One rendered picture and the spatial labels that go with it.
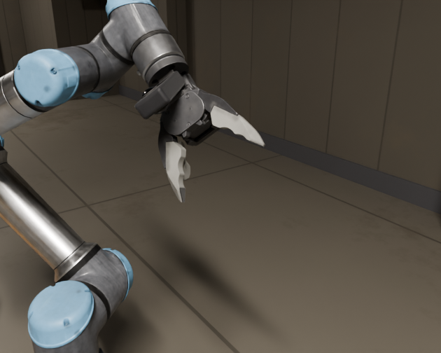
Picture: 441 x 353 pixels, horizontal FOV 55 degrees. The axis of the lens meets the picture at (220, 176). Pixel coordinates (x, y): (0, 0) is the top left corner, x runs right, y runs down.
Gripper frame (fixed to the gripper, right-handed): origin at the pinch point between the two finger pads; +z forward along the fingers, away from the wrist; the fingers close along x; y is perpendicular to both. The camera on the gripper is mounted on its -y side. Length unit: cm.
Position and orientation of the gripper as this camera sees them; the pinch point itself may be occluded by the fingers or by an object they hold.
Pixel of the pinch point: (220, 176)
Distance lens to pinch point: 61.0
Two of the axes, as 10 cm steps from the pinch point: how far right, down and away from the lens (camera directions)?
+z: 4.8, 8.4, -2.5
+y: 4.0, 0.4, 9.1
